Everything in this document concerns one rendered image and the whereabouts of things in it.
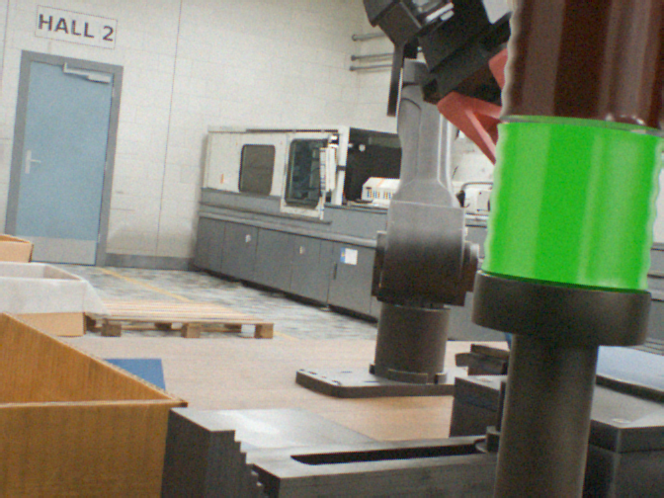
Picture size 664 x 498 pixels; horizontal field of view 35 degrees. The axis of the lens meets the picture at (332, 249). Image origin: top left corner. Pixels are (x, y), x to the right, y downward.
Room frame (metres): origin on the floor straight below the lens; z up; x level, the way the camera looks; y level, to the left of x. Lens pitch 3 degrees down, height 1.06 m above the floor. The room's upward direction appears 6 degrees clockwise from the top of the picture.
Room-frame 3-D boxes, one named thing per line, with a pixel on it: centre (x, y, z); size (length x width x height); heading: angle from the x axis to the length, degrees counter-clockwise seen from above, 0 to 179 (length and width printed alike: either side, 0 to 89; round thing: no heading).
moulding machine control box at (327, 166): (9.46, 0.09, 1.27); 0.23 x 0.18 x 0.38; 121
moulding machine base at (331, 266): (9.87, -0.27, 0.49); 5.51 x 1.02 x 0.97; 31
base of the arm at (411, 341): (0.93, -0.08, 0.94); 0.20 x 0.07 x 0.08; 125
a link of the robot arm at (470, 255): (0.92, -0.08, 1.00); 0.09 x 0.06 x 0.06; 88
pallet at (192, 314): (7.23, 1.11, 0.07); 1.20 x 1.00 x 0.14; 123
